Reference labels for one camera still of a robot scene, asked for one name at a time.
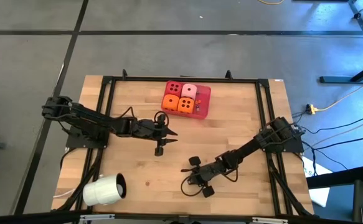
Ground black metal bar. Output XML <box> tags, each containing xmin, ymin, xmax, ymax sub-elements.
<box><xmin>305</xmin><ymin>165</ymin><xmax>363</xmax><ymax>190</ymax></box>

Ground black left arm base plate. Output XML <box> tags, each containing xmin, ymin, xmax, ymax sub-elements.
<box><xmin>65</xmin><ymin>127</ymin><xmax>111</xmax><ymax>150</ymax></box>

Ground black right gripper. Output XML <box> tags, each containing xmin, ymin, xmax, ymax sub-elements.
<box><xmin>181</xmin><ymin>155</ymin><xmax>235</xmax><ymax>199</ymax></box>

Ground black metal table frame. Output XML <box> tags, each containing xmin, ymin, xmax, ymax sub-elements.
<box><xmin>52</xmin><ymin>68</ymin><xmax>315</xmax><ymax>218</ymax></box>

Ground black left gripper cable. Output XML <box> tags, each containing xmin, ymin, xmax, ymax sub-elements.
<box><xmin>153</xmin><ymin>110</ymin><xmax>171</xmax><ymax>126</ymax></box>

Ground red foam die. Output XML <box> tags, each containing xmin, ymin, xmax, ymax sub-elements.
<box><xmin>164</xmin><ymin>80</ymin><xmax>183</xmax><ymax>97</ymax></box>

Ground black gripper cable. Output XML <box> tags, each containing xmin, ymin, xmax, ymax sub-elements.
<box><xmin>153</xmin><ymin>110</ymin><xmax>171</xmax><ymax>126</ymax></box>
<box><xmin>180</xmin><ymin>175</ymin><xmax>205</xmax><ymax>198</ymax></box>

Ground black table stand legs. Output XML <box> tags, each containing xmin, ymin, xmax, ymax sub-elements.
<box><xmin>319</xmin><ymin>0</ymin><xmax>363</xmax><ymax>84</ymax></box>

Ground white camera cable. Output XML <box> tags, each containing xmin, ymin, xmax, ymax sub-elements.
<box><xmin>52</xmin><ymin>188</ymin><xmax>76</xmax><ymax>199</ymax></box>

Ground white paper sheet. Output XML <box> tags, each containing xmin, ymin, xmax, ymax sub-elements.
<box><xmin>302</xmin><ymin>156</ymin><xmax>331</xmax><ymax>208</ymax></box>

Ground orange extension cable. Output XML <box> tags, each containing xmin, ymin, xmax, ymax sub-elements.
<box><xmin>316</xmin><ymin>75</ymin><xmax>363</xmax><ymax>112</ymax></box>

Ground orange foam die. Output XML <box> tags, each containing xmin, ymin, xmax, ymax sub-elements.
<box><xmin>177</xmin><ymin>96</ymin><xmax>196</xmax><ymax>114</ymax></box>
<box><xmin>161</xmin><ymin>93</ymin><xmax>180</xmax><ymax>112</ymax></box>

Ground yellow floor cable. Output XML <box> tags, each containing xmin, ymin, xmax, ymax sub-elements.
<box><xmin>257</xmin><ymin>0</ymin><xmax>285</xmax><ymax>6</ymax></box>

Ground pink translucent plastic bin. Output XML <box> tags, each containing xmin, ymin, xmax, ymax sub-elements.
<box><xmin>161</xmin><ymin>80</ymin><xmax>212</xmax><ymax>120</ymax></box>

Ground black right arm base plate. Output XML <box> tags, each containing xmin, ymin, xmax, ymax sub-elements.
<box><xmin>260</xmin><ymin>129</ymin><xmax>305</xmax><ymax>154</ymax></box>

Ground silver metal bracket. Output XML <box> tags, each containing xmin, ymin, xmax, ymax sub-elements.
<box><xmin>251</xmin><ymin>217</ymin><xmax>290</xmax><ymax>224</ymax></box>
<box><xmin>79</xmin><ymin>213</ymin><xmax>116</xmax><ymax>222</ymax></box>

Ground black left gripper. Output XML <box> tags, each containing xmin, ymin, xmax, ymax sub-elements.
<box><xmin>125</xmin><ymin>114</ymin><xmax>179</xmax><ymax>157</ymax></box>

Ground pink foam die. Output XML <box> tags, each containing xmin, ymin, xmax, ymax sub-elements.
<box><xmin>181</xmin><ymin>83</ymin><xmax>198</xmax><ymax>100</ymax></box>

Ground black support beam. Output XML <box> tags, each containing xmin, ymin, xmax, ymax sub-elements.
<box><xmin>0</xmin><ymin>210</ymin><xmax>363</xmax><ymax>224</ymax></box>

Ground white cylindrical camera housing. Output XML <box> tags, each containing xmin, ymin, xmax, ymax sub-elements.
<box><xmin>82</xmin><ymin>172</ymin><xmax>128</xmax><ymax>207</ymax></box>

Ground black power cable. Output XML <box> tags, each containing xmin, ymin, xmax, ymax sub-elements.
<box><xmin>304</xmin><ymin>135</ymin><xmax>363</xmax><ymax>167</ymax></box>
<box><xmin>302</xmin><ymin>114</ymin><xmax>363</xmax><ymax>135</ymax></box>

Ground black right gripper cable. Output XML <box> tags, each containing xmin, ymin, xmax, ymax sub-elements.
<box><xmin>180</xmin><ymin>175</ymin><xmax>205</xmax><ymax>198</ymax></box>

